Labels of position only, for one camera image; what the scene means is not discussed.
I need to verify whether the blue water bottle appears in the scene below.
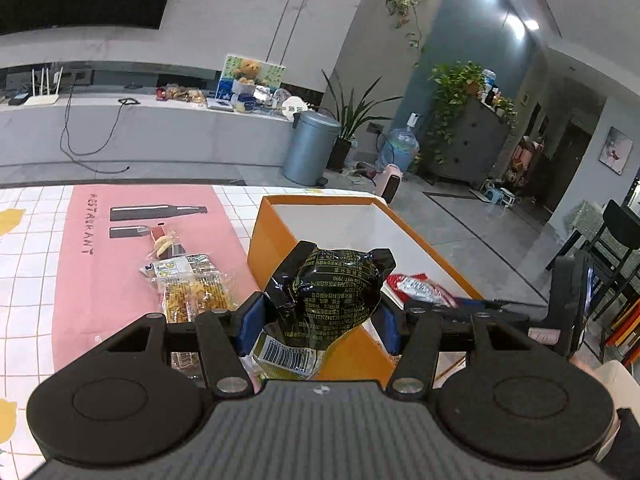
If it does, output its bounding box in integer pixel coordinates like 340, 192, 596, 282
382, 112, 421, 177

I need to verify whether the brown teddy bear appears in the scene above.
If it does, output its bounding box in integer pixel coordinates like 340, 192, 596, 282
234, 58, 263, 84

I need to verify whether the black cable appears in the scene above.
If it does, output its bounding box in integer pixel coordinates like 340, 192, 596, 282
59, 84, 142, 172

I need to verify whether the white router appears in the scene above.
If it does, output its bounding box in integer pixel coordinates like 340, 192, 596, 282
23, 65, 65, 107

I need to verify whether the white round sign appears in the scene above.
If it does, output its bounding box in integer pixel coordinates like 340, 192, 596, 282
281, 97, 309, 122

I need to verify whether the grey television console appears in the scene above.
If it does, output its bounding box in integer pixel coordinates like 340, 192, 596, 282
0, 85, 297, 169

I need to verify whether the small clear pastry packet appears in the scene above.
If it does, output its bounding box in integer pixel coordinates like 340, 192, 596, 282
149, 231, 187, 262

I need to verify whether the pile of snacks on console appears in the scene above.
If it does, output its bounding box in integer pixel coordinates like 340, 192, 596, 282
156, 82, 209, 107

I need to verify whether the tall potted plant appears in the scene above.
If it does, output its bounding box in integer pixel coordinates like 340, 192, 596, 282
319, 69, 402, 174

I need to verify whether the black chair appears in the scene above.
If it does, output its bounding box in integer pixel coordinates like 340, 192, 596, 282
544, 199, 640, 352

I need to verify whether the orange cardboard box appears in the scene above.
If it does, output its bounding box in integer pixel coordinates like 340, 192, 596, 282
247, 194, 484, 384

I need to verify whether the red stick snack packet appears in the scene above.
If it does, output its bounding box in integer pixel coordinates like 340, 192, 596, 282
384, 273, 462, 307

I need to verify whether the small plastic stool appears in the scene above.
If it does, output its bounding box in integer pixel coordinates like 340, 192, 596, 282
481, 182, 519, 209

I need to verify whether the grey pedal bin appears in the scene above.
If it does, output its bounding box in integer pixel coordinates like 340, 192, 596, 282
282, 109, 344, 187

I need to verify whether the hanging vine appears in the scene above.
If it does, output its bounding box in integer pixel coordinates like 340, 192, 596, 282
377, 0, 427, 67

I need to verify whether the clear bag of yellow snacks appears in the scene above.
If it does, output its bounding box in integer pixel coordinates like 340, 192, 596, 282
141, 254, 239, 374

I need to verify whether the black and green snack packet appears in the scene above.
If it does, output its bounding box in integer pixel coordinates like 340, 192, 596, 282
251, 240, 397, 382

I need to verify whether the pink placemat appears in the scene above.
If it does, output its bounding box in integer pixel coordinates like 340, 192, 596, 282
52, 184, 267, 392

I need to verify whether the pink heater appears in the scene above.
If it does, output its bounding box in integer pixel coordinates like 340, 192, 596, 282
374, 163, 405, 204

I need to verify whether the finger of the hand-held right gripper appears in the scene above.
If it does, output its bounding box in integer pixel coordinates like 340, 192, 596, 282
404, 298, 553, 313

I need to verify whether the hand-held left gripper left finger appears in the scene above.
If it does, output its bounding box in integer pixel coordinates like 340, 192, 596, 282
97, 292, 266, 398

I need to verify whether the dark cabinet with plants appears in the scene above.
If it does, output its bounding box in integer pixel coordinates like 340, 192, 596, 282
428, 61, 519, 162

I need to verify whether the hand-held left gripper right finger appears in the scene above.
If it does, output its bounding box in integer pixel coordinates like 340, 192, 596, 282
376, 304, 533, 397

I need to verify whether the white flower wall picture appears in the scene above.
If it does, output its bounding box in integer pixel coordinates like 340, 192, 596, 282
598, 127, 634, 176

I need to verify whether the dark grey cabinet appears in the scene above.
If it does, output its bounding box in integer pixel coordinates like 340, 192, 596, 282
434, 95, 512, 189

